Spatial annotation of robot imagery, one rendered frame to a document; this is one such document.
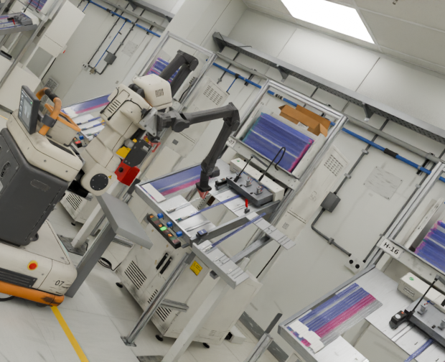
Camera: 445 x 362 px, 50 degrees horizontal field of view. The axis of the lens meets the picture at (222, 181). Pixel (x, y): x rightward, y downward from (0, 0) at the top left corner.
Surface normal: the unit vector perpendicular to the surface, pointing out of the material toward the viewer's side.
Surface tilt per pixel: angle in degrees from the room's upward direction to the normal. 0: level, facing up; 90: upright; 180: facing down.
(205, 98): 90
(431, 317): 44
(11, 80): 90
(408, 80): 90
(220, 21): 90
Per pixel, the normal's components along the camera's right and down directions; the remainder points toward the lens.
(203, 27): 0.60, 0.46
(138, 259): -0.56, -0.35
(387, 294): 0.02, -0.83
